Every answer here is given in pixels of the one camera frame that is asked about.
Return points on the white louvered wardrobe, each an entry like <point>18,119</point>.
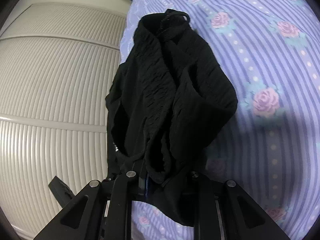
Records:
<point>57,66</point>

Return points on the purple floral bed sheet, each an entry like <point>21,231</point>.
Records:
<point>269,49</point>

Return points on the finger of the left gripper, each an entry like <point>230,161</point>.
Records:
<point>61,191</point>

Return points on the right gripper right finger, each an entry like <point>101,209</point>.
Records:
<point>226,211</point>

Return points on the black pants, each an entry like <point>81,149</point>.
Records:
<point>168,101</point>

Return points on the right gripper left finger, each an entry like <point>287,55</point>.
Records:
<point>101,210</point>

